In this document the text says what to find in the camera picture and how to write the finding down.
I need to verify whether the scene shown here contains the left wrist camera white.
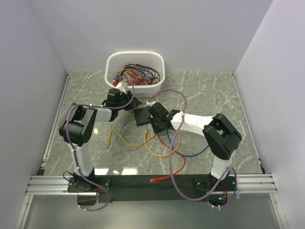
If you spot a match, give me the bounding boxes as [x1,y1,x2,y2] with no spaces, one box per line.
[112,81,128,93]

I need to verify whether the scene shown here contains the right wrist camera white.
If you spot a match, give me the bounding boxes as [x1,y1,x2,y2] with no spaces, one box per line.
[146,101,155,107]

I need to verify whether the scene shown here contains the white plastic tub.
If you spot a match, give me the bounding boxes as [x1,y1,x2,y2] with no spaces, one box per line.
[104,51,166,98]

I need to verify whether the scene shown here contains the blue ethernet cable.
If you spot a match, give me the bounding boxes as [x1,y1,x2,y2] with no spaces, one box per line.
[166,128,210,157]

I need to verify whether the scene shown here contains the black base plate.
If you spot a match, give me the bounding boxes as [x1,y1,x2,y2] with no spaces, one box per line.
[67,174,237,206]

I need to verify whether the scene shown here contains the tangled wires in tub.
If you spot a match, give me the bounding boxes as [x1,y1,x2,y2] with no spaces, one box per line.
[112,62,161,86]

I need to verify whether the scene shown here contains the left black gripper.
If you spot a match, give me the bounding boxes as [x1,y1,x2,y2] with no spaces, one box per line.
[116,91,142,111]

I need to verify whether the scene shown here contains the yellow ethernet cable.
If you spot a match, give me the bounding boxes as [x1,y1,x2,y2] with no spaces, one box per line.
[144,129,182,157]
[106,124,155,147]

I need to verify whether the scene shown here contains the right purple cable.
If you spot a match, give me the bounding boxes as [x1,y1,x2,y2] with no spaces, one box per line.
[149,89,238,209]

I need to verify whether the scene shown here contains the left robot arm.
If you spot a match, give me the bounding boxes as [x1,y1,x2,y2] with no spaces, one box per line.
[59,88,142,192]

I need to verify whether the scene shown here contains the black network switch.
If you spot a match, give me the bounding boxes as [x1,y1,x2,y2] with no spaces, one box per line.
[133,107,151,126]

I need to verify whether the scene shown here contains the red ethernet cable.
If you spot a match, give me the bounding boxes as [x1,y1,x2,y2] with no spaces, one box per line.
[149,134,186,184]

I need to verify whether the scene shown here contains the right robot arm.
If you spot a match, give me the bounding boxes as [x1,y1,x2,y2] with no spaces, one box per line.
[147,102,242,190]

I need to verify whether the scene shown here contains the aluminium rail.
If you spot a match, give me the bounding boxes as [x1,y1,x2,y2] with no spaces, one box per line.
[25,174,277,195]

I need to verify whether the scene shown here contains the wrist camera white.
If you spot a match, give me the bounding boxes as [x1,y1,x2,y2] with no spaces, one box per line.
[112,81,128,93]
[146,101,155,107]

